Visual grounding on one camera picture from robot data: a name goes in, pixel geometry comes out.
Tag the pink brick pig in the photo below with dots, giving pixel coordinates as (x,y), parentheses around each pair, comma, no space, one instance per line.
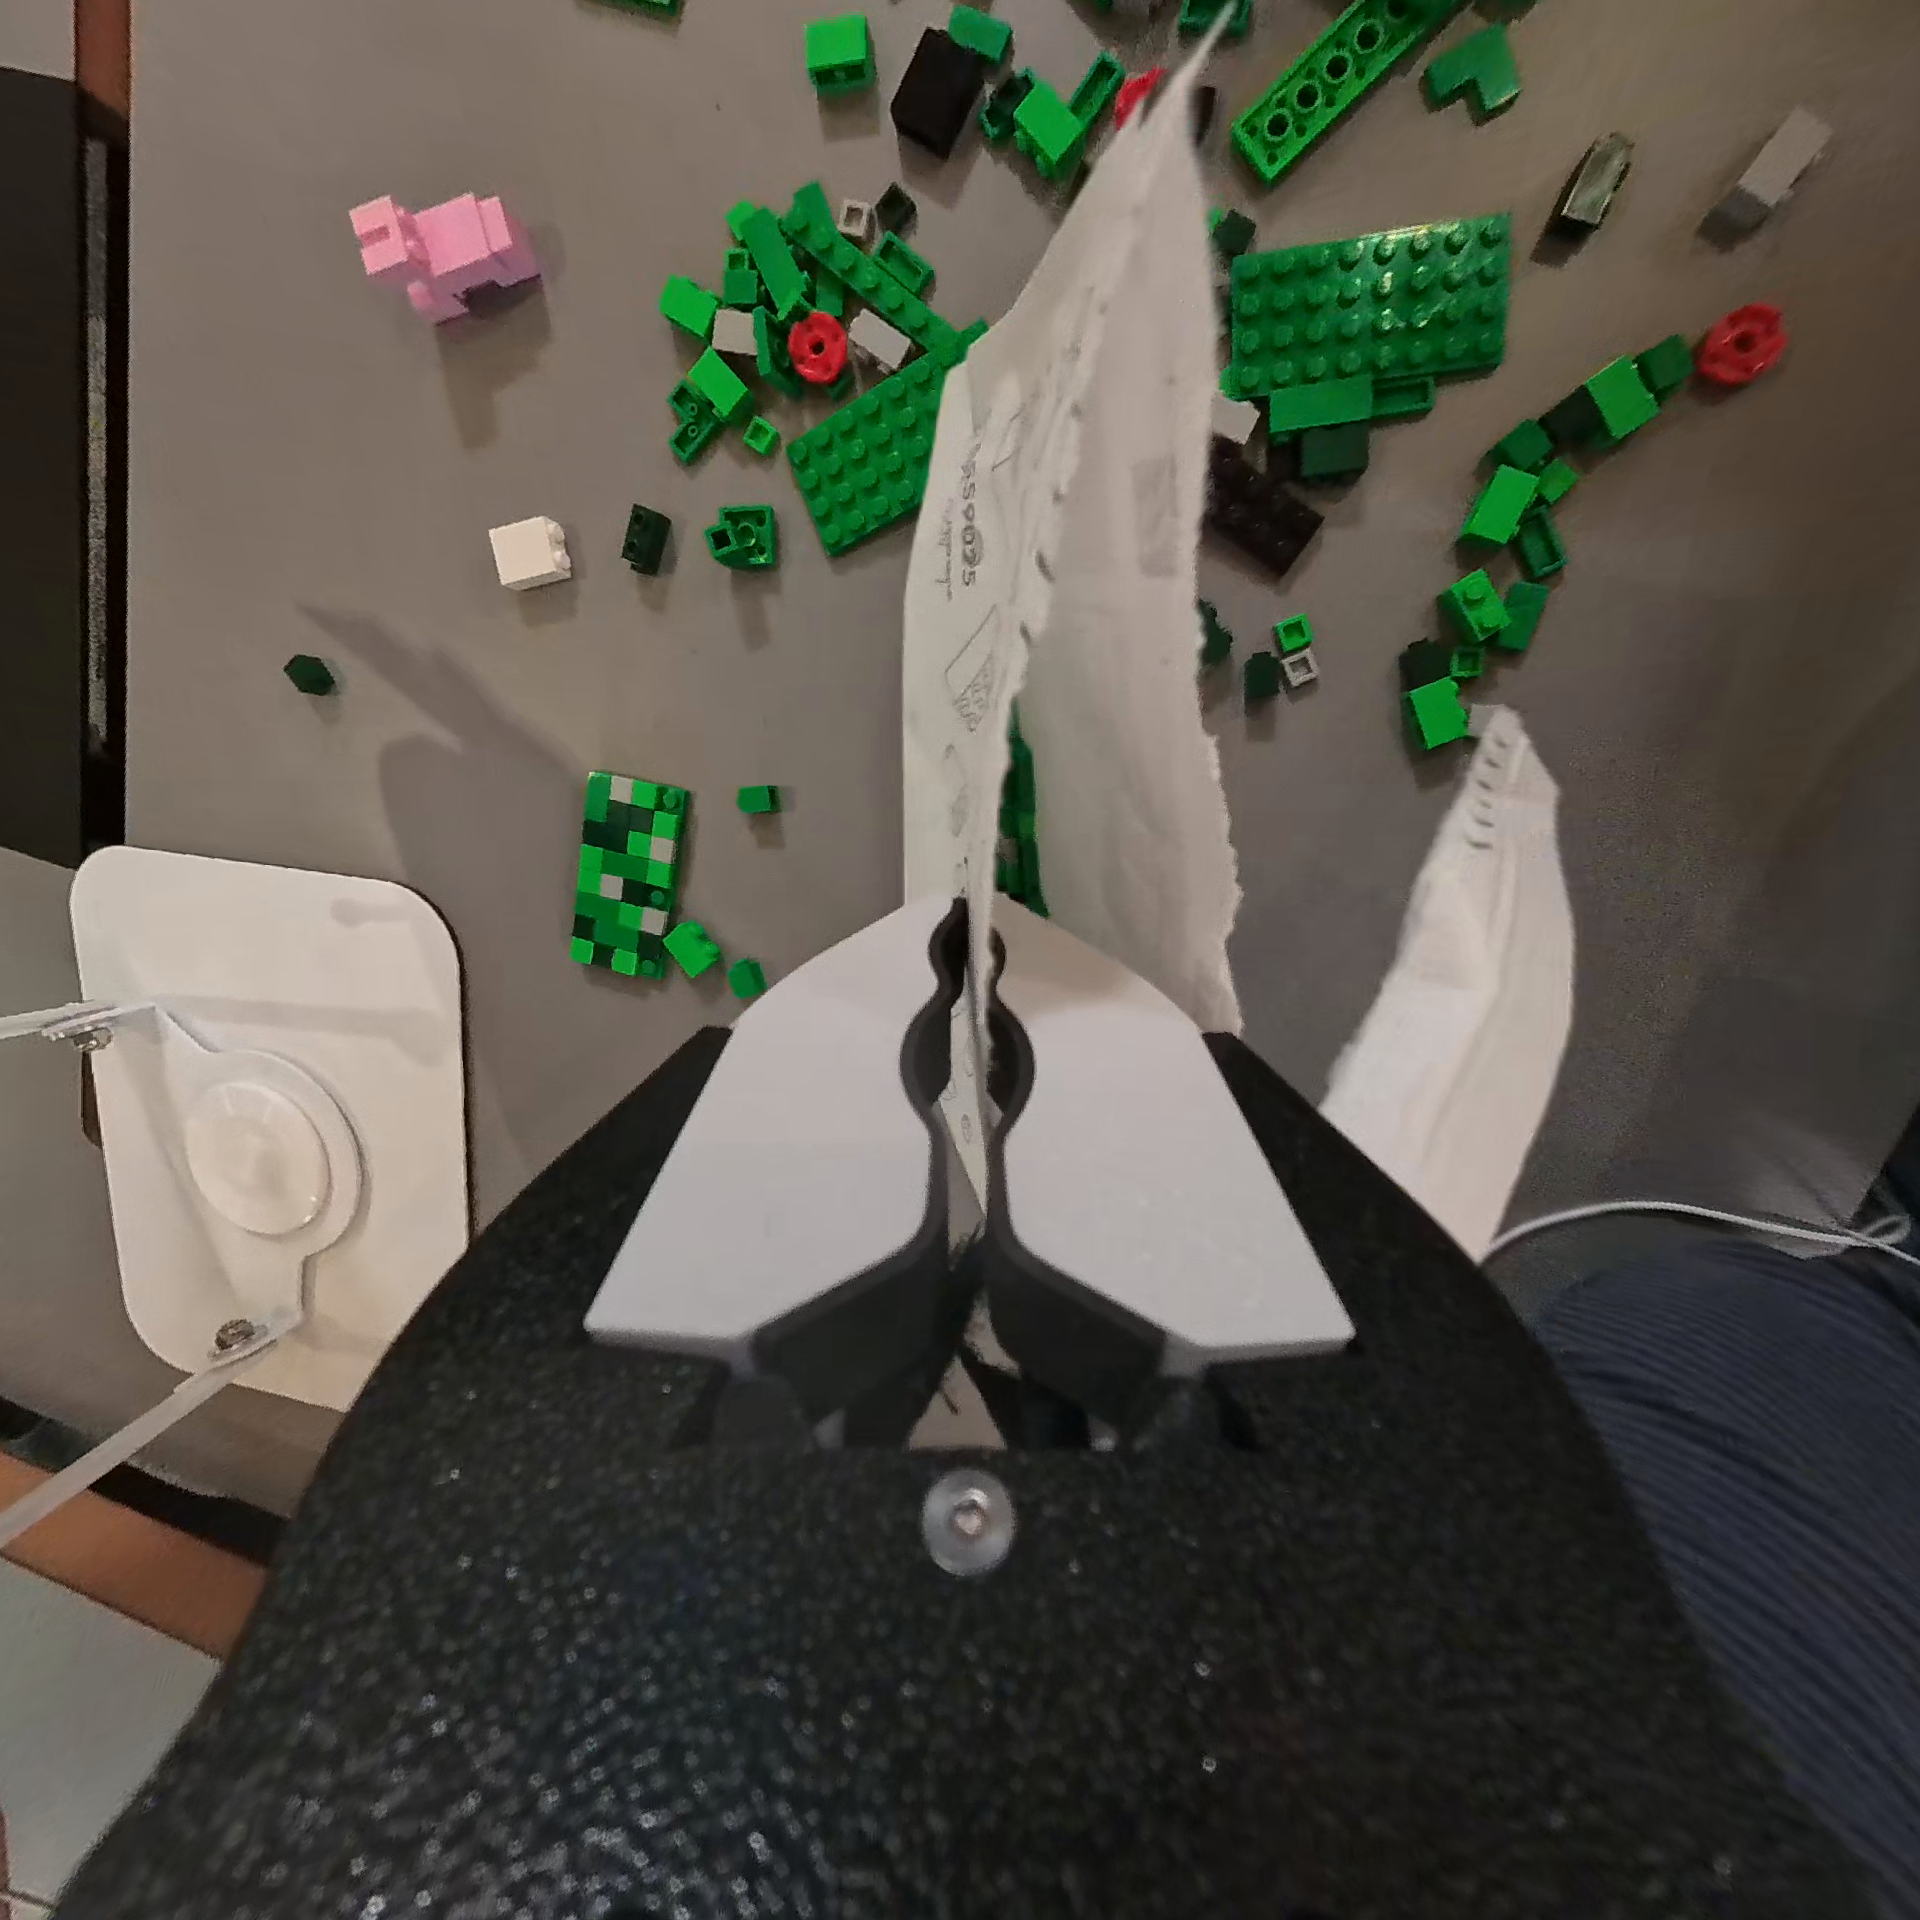
(451,240)

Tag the grey desk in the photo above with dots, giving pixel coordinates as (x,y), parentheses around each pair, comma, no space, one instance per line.
(1725,902)

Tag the dark green studded brick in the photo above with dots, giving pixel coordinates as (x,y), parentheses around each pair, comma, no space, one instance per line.
(647,539)

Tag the green hollow brick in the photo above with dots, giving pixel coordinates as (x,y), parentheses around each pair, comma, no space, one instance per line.
(744,539)

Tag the black studded plate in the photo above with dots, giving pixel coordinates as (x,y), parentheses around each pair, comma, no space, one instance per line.
(1267,511)

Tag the person's dark ribbed sweater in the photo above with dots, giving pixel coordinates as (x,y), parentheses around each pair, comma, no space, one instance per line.
(1770,1501)

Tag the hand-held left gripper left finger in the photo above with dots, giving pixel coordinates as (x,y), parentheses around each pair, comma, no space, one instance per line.
(781,1171)

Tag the tiny dark green brick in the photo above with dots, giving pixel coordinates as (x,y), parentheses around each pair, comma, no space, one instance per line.
(311,676)

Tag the printed paper bag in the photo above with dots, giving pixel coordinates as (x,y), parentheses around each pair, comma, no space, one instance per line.
(1110,451)

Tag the black brick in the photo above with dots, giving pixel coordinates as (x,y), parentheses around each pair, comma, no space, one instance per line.
(934,91)

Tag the white brick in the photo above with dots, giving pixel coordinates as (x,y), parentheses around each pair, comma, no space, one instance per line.
(529,556)

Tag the pile of green bricks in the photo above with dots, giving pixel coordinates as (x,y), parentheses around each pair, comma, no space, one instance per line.
(1499,503)

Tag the red round brick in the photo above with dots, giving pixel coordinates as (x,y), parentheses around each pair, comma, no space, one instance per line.
(1742,341)
(819,349)

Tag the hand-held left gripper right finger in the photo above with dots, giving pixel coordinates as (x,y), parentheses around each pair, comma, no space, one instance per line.
(1171,1200)

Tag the dark glossy brick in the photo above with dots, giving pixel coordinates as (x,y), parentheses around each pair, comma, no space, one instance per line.
(1589,182)

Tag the white book stand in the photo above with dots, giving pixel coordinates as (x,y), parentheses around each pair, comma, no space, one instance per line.
(375,1051)

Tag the grey brick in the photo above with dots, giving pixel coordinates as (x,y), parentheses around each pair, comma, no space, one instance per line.
(1770,173)

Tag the large green studded plate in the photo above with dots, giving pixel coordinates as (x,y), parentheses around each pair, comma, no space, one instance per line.
(1366,307)

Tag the white torn paper piece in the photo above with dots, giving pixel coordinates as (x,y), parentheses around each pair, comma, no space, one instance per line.
(1455,1021)

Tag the green plate with holes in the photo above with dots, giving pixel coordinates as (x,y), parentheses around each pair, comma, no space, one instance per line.
(1349,91)

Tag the checkered green brick plate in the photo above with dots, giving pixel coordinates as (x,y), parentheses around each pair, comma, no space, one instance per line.
(629,878)

